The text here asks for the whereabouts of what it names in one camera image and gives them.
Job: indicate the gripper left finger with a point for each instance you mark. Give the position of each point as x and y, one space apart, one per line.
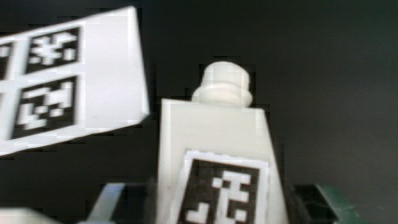
124 205

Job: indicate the white stool leg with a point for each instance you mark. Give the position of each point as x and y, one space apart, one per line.
23 216
218 183

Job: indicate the white marker sheet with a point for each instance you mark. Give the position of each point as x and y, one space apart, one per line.
72 91

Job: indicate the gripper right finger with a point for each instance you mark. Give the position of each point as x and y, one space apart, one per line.
318 205

